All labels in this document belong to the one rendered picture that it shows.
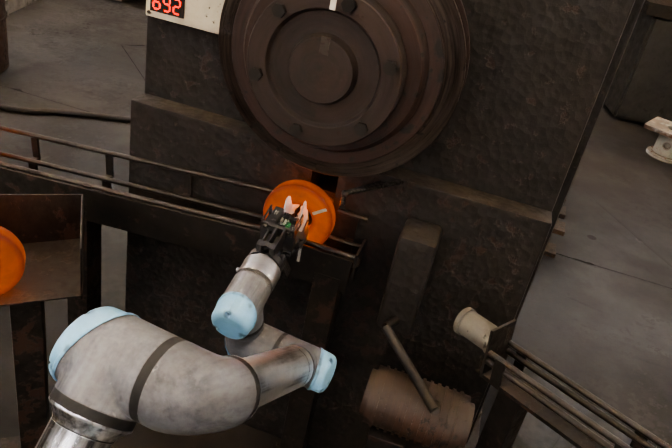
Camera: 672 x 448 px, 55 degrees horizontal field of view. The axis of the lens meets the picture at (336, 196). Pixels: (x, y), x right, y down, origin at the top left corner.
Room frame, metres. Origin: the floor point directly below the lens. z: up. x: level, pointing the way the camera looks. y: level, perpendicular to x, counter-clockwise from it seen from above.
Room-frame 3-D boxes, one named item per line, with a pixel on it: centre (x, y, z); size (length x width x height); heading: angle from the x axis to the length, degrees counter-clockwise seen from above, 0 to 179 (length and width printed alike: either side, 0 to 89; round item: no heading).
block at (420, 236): (1.16, -0.19, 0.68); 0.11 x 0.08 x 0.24; 169
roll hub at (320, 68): (1.09, 0.06, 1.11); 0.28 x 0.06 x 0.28; 79
